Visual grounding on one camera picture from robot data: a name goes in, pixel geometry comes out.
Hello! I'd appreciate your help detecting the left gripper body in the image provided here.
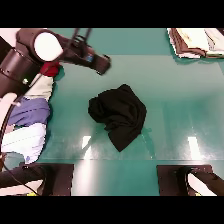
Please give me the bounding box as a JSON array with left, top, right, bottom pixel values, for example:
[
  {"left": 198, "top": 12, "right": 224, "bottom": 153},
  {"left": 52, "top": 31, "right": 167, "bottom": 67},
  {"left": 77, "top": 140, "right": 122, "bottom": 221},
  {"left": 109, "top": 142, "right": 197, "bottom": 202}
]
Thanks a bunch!
[{"left": 90, "top": 53, "right": 112, "bottom": 76}]

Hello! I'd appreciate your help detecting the black garment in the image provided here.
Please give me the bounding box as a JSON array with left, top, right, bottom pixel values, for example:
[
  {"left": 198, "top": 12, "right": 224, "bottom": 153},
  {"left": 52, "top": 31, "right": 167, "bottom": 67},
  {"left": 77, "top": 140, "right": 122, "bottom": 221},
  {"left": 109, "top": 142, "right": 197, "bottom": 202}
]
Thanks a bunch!
[{"left": 87, "top": 83, "right": 148, "bottom": 153}]

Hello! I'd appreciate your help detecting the red garment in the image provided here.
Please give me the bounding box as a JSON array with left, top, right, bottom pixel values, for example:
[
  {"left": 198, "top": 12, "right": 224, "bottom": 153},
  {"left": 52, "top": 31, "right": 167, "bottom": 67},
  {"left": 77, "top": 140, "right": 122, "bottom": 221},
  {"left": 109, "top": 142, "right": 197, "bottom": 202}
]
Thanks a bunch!
[{"left": 39, "top": 61, "right": 63, "bottom": 78}]

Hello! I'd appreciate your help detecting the cream garment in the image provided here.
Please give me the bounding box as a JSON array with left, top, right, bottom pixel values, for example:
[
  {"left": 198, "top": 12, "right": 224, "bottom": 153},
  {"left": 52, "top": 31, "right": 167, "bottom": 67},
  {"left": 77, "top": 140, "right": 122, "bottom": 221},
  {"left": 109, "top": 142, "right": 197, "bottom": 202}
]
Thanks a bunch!
[{"left": 23, "top": 74, "right": 56, "bottom": 102}]

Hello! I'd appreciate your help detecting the purple-blue garment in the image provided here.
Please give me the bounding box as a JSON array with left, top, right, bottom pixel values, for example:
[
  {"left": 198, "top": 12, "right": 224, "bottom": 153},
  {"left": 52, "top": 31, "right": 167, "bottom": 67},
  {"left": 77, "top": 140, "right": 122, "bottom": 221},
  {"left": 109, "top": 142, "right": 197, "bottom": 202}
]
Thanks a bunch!
[{"left": 7, "top": 96, "right": 52, "bottom": 128}]

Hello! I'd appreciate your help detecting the brown garment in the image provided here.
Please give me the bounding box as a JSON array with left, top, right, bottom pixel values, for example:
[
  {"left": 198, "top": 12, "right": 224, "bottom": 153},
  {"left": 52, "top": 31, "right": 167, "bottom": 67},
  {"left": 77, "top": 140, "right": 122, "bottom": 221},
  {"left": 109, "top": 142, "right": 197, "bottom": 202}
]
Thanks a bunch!
[{"left": 170, "top": 28, "right": 210, "bottom": 60}]

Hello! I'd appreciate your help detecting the pale yellow garment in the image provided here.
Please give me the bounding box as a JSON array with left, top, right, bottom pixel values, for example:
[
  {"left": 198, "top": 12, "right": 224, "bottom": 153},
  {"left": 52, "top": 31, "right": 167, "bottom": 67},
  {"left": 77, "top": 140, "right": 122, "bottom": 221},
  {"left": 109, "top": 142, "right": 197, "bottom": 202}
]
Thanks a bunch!
[{"left": 177, "top": 28, "right": 215, "bottom": 52}]

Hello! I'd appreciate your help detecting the white garment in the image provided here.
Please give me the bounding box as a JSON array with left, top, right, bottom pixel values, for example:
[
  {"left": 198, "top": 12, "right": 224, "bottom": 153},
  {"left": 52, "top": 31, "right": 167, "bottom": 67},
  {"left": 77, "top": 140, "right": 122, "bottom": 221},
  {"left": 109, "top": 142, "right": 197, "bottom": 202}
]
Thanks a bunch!
[{"left": 1, "top": 122, "right": 48, "bottom": 165}]

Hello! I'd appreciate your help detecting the light grey garment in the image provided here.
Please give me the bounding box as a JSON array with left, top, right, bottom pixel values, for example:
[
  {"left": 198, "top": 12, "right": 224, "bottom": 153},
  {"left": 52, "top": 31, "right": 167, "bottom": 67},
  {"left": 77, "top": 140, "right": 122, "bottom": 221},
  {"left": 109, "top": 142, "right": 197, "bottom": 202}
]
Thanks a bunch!
[{"left": 203, "top": 28, "right": 224, "bottom": 57}]

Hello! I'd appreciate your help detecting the black cable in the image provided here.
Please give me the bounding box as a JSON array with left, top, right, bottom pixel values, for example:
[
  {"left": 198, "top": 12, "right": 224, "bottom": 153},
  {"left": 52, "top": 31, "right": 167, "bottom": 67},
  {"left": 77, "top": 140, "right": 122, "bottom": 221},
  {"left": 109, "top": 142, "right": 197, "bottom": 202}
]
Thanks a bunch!
[{"left": 0, "top": 71, "right": 46, "bottom": 197}]

